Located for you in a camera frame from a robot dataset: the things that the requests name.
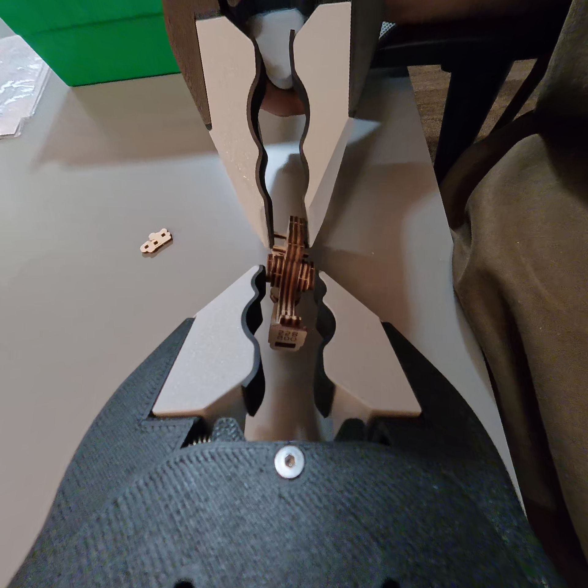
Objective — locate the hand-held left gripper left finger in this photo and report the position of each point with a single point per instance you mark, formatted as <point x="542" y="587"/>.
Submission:
<point x="202" y="367"/>

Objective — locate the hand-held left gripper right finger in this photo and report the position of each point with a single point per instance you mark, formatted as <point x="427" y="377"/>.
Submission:
<point x="367" y="367"/>

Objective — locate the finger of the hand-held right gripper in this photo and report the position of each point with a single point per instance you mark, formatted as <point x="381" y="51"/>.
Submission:
<point x="229" y="92"/>
<point x="328" y="92"/>

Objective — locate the layered wooden puzzle model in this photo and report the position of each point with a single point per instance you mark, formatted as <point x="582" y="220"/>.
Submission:
<point x="289" y="275"/>

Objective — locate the small wooden puzzle piece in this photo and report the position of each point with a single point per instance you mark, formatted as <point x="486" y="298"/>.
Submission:
<point x="156" y="242"/>

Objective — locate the grey desk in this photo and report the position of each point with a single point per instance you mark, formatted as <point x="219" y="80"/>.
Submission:
<point x="92" y="321"/>

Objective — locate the person's right hand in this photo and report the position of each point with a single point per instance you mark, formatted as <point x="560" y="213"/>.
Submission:
<point x="280" y="103"/>

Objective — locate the green plastic bin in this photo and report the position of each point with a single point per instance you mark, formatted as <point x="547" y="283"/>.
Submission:
<point x="92" y="41"/>

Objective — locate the clear sleeved paper sheet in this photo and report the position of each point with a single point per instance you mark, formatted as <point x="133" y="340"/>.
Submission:
<point x="20" y="82"/>

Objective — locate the person's olive clothing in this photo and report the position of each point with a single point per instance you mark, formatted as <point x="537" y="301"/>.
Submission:
<point x="528" y="321"/>

